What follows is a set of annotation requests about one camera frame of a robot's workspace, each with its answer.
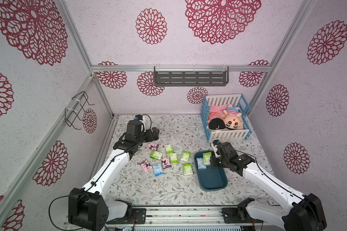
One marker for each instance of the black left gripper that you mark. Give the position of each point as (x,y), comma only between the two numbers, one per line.
(150,137)

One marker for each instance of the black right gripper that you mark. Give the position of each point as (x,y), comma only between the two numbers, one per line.
(217,160)

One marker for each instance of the pink kuromi tissue pack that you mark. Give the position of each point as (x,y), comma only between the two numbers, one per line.
(153,146)
(145,165)
(166,163)

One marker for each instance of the green tissue pack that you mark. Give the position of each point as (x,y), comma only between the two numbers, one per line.
(156,155)
(173,158)
(187,169)
(169,149)
(207,158)
(185,157)

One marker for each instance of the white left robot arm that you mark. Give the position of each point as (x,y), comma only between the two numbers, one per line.
(104,179)

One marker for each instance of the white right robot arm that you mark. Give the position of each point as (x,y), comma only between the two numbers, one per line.
(295,211)

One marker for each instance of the teal storage box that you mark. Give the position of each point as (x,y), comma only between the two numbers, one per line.
(210,179)

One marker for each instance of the black-haired plush doll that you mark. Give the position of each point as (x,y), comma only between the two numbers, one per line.
(216,124)

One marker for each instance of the peach face plush doll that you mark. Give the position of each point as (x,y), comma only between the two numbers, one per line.
(233,119)

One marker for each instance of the blue Cinnamoroll tissue pack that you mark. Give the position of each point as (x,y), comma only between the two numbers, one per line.
(158,170)

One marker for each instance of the pink plush doll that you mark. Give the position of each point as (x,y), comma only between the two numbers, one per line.
(217,111)

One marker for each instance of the blue white toy crib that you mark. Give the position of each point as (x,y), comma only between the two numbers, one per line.
(237,100)

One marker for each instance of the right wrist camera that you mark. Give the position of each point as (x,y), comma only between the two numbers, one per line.
(215,143)

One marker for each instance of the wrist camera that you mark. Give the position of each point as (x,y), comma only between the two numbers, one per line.
(215,143)
(139,117)

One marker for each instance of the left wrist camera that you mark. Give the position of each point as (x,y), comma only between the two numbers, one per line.
(139,117)

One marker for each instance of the grey wall shelf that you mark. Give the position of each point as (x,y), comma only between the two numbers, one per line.
(191,78)

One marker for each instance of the black wire wall rack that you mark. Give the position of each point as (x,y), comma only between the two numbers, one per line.
(73,113)

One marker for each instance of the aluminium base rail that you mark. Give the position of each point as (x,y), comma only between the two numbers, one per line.
(176,216)

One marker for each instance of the aluminium frame post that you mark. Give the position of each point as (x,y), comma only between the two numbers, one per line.
(303,13)

